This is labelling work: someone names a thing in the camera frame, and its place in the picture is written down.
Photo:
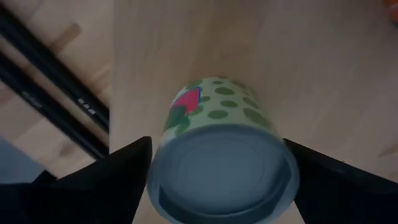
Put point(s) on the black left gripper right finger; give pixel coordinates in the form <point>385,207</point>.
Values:
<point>348,196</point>

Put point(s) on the green dotted strawberry can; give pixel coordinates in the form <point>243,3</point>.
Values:
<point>224,174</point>

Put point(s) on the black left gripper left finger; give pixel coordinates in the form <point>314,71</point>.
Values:
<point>93,193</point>

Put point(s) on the black table frame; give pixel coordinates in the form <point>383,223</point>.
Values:
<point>53,81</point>

